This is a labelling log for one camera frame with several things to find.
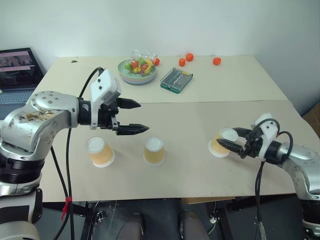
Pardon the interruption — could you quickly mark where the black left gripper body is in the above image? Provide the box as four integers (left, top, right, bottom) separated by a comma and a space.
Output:
98, 97, 121, 132

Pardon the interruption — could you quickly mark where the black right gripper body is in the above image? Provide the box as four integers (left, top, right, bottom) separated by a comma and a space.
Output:
239, 127, 264, 160

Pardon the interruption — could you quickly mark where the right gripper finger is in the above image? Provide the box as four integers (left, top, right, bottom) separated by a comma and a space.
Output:
215, 139, 245, 154
232, 127, 251, 138

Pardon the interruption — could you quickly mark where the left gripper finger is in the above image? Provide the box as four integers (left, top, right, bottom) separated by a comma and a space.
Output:
115, 123, 151, 137
117, 97, 142, 110

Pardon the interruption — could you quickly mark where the orange paper cup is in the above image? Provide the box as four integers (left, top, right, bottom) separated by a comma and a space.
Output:
207, 127, 240, 159
143, 136, 167, 167
85, 136, 116, 169

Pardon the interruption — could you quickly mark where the green plate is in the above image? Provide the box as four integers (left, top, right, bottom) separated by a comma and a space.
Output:
117, 59, 159, 86

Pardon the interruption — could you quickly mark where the clear bag of colourful toys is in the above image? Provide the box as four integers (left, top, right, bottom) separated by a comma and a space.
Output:
124, 48, 161, 76

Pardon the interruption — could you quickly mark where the green clear bit box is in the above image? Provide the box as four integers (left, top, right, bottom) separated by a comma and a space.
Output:
159, 66, 195, 95

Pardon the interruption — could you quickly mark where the brown cardboard box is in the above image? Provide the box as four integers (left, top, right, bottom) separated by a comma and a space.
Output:
301, 101, 320, 141

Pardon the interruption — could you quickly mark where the red tape strip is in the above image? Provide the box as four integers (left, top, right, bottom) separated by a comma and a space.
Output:
61, 196, 73, 221

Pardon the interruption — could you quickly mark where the dark open laptop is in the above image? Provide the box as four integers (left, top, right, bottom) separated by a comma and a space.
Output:
0, 47, 46, 106

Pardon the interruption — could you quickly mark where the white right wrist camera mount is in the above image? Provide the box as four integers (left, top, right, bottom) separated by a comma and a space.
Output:
250, 112, 280, 161

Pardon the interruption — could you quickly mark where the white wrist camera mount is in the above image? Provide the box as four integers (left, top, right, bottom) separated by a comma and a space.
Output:
89, 69, 123, 131
250, 112, 280, 161

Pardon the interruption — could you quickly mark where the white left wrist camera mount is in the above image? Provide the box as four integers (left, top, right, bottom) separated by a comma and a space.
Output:
89, 69, 123, 131

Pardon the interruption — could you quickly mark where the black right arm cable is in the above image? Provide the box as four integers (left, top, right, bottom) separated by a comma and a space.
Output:
252, 118, 294, 240

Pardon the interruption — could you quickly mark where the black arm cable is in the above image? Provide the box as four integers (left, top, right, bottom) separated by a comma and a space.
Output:
252, 118, 294, 240
65, 66, 106, 240

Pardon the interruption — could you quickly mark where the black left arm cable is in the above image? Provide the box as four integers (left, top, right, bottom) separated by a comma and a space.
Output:
65, 66, 106, 240

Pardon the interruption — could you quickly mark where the black thin cable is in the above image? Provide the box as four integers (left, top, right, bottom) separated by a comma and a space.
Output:
49, 146, 69, 240

